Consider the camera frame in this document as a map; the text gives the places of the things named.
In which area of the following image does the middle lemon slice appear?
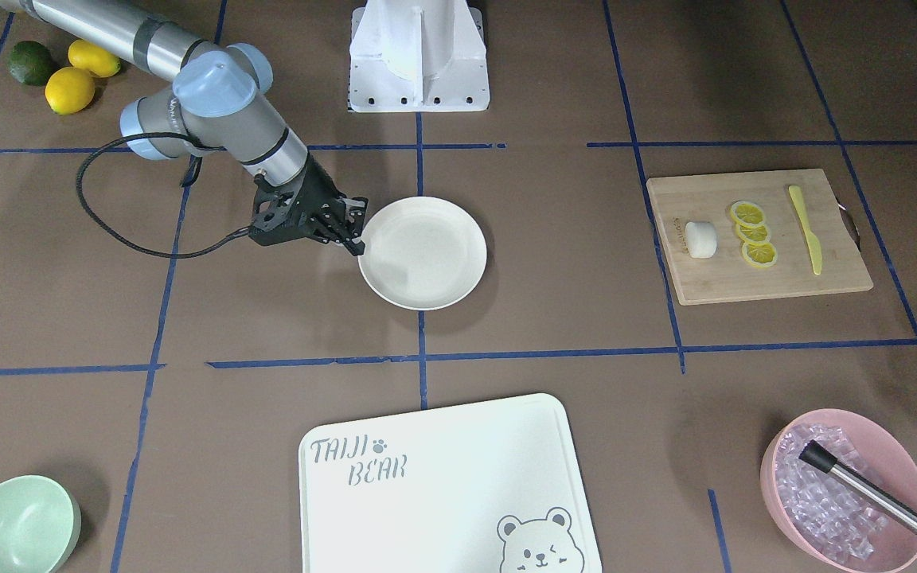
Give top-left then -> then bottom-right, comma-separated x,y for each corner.
734,224 -> 772,246

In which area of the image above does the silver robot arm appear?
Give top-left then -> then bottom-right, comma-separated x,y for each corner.
0,1 -> 368,256

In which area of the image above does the yellow plastic knife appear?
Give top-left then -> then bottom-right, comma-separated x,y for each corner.
787,185 -> 823,276

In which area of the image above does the white bear serving tray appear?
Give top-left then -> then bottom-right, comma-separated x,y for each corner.
299,394 -> 602,572

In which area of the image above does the top lemon slice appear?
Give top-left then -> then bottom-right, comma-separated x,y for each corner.
728,201 -> 767,228

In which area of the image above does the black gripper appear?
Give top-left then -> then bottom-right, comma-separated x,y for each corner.
248,155 -> 369,257

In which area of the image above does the pink bowl with ice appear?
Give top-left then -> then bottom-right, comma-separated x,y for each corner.
759,407 -> 917,572

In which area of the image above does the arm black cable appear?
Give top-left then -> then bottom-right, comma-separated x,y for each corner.
74,132 -> 256,260

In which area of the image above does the lower yellow lemon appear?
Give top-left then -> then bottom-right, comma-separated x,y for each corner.
44,68 -> 97,115

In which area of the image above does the yellow lemon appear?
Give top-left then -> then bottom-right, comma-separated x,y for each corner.
67,39 -> 123,77
44,68 -> 97,115

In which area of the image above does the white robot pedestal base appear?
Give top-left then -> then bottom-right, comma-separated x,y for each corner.
347,1 -> 490,113

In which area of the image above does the lemon slice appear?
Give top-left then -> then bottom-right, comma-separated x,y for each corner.
741,242 -> 778,268
734,224 -> 772,246
728,201 -> 767,228

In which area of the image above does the green lime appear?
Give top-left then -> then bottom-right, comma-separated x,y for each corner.
8,41 -> 58,87

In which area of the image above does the bamboo cutting board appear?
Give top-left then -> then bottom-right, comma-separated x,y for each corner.
647,168 -> 873,306

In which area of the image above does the bottom lemon slice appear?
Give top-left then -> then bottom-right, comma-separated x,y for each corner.
741,242 -> 778,268

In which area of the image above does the metal rod black tip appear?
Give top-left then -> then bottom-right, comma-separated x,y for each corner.
799,440 -> 917,535

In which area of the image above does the mint green bowl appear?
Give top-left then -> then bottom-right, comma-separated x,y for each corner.
0,475 -> 81,572

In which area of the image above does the cream round plate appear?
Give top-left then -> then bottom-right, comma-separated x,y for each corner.
359,197 -> 487,311

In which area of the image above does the upper yellow lemon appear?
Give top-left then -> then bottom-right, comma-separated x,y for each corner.
67,39 -> 123,77

